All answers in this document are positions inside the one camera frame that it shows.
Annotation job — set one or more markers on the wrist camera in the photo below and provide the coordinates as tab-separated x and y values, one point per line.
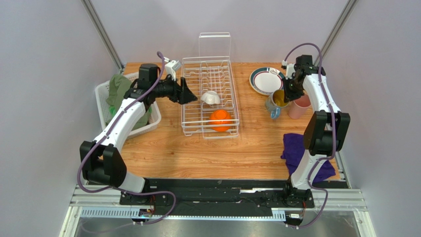
171	67
289	68

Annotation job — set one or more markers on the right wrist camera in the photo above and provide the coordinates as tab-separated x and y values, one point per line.
289	68

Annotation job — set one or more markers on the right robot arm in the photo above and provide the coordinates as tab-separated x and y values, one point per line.
325	133

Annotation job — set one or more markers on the purple cloth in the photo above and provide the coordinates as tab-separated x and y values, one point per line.
293	152

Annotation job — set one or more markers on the blue butterfly mug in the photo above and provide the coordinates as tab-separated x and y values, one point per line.
275	103

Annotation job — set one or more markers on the white flower-shaped bowl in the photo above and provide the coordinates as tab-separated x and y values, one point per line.
211	98

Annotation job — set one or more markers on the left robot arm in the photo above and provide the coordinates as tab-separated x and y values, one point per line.
101	161

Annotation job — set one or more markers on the white wire dish rack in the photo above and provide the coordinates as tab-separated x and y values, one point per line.
210	71

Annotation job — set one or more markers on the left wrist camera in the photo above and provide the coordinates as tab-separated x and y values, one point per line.
171	67

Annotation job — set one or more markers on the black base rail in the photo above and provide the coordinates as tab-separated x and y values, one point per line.
215	198

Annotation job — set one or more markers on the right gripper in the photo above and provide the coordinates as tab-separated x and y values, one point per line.
292	93

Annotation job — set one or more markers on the beige plate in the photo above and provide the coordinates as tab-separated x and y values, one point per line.
266	80

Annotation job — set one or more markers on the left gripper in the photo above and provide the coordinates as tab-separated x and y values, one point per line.
181	94

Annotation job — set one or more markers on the pink cup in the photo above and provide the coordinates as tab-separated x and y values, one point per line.
299	107

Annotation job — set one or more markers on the white plastic basket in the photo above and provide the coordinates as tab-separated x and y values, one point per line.
102	93

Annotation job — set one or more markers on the orange bowl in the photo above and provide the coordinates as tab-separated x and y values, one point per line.
220	120

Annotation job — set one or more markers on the green cloth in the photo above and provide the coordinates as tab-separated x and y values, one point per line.
118	86

